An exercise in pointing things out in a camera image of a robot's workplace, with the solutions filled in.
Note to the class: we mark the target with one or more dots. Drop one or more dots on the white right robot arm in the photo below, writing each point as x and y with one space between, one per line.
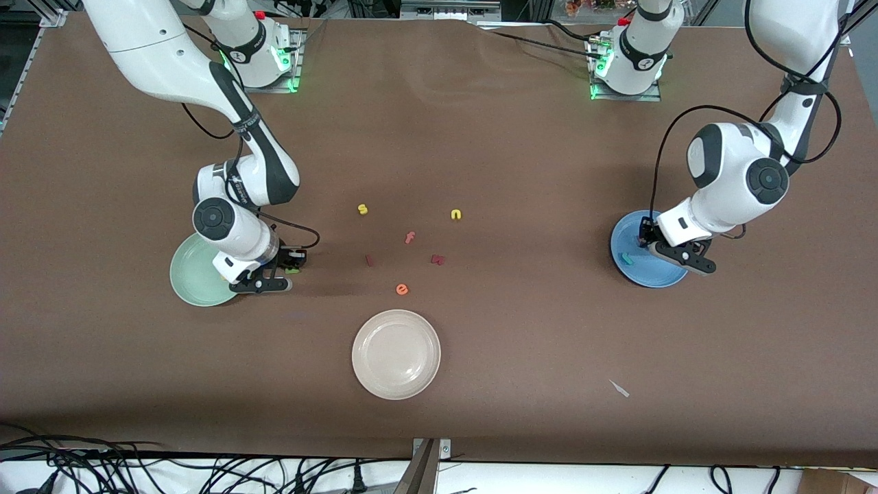
158 55

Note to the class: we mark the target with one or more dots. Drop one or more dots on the blue plate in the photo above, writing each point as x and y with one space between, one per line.
638 274

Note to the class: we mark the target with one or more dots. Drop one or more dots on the green plate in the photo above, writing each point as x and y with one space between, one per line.
195 278

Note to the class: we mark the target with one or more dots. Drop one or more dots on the beige plate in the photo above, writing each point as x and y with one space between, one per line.
396 355

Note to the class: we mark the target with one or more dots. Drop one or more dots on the white paper scrap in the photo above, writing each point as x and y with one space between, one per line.
619 388

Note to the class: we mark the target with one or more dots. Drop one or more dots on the brown table cover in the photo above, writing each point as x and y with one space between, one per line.
439 137

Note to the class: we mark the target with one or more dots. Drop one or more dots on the cardboard box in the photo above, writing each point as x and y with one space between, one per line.
837 484

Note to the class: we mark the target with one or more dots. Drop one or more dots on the grey power strip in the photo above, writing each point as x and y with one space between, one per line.
446 10

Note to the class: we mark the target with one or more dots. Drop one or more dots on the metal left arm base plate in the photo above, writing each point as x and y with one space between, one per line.
598 92

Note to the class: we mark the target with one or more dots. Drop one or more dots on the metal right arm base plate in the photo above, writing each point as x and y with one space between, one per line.
291 75

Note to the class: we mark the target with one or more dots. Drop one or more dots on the grey metal bracket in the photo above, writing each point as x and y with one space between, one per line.
425 473

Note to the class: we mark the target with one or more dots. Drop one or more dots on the aluminium frame profile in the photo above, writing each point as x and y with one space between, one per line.
51 17
838 34

